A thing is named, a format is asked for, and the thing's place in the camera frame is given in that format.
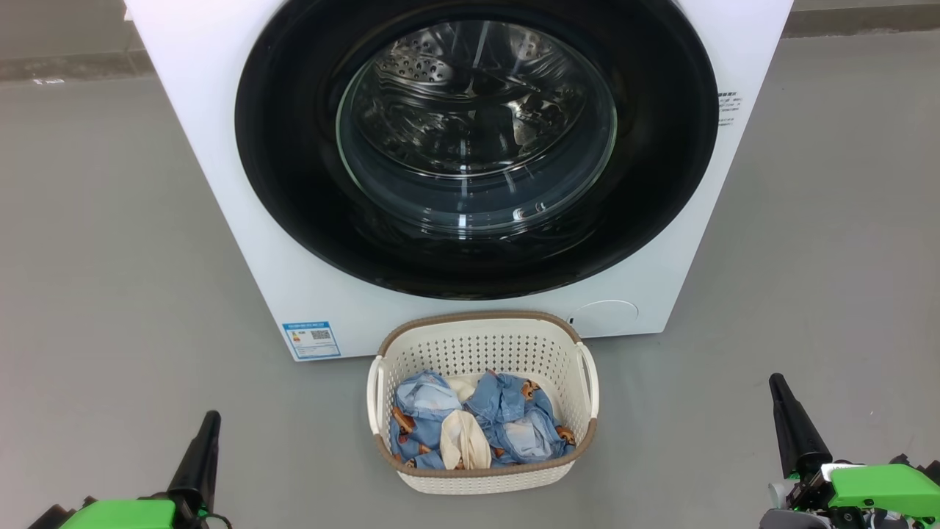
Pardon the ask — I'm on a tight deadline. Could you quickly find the blue energy label sticker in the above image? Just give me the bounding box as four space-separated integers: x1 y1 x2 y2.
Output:
282 320 342 361

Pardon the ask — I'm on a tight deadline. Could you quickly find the cream and blue garment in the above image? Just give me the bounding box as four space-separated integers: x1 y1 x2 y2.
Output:
389 370 493 472

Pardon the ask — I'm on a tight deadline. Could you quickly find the blue bear-print garment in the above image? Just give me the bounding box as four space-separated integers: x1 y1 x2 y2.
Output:
464 371 577 465

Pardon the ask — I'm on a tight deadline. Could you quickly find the black round glass washer door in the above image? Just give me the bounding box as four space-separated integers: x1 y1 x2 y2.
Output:
235 0 719 301

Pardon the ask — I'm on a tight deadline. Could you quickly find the white front-load washing machine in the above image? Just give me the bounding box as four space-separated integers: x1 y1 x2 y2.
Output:
123 0 795 362

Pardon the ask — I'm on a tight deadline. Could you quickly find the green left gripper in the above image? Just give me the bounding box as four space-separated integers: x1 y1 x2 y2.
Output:
29 410 221 529

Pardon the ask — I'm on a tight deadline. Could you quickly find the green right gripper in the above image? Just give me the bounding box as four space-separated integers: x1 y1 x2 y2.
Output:
760 373 940 529

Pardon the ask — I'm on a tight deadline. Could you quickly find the cream perforated laundry basket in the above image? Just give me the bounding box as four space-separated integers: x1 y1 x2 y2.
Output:
366 310 600 495

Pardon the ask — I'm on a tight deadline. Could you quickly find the round white filter cover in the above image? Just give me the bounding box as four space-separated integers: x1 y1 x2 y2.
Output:
571 300 640 339

